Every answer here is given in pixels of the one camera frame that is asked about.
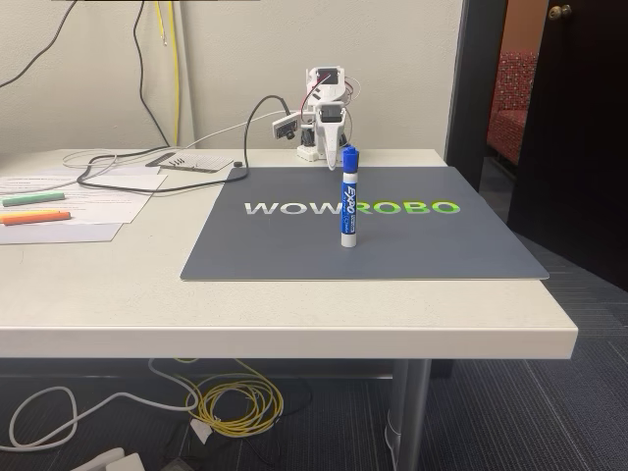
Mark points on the blue Expo marker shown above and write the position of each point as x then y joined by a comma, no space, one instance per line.
349,196

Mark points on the green marker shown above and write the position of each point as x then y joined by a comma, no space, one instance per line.
34,198

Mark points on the orange marker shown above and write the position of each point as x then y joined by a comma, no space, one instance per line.
36,218

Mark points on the yellow marker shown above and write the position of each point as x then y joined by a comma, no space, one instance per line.
29,213

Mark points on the grey WOWROBO mat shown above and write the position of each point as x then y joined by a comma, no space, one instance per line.
363,245

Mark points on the red patterned chair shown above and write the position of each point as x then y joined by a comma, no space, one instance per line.
510,103

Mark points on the large printed paper sheet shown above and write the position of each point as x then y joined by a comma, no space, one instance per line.
108,201

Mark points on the dark door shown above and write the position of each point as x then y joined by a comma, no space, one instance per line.
579,122

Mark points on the brass door knob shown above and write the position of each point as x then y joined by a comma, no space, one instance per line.
559,11

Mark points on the plain white paper sheet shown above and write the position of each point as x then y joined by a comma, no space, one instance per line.
59,234

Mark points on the grey metal table leg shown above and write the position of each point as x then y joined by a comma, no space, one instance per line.
407,417

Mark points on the white power strip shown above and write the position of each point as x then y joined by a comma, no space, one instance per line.
118,461

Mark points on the white gripper camera box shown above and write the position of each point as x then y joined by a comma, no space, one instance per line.
284,126

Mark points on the dark door frame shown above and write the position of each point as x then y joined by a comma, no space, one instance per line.
473,83

